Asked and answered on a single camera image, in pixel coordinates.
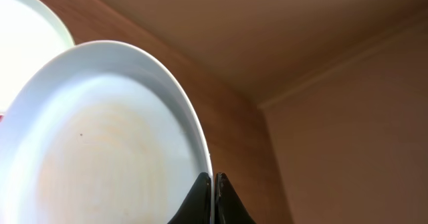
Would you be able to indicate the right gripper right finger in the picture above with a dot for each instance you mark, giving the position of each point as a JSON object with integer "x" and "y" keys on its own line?
{"x": 228, "y": 206}

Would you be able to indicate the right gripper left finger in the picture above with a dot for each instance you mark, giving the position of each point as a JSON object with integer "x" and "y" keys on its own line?
{"x": 196, "y": 207}

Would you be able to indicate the white plate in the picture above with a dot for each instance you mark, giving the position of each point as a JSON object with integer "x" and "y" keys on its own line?
{"x": 31, "y": 35}
{"x": 103, "y": 133}

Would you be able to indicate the white plate top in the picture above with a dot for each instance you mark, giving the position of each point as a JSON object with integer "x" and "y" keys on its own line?
{"x": 31, "y": 35}

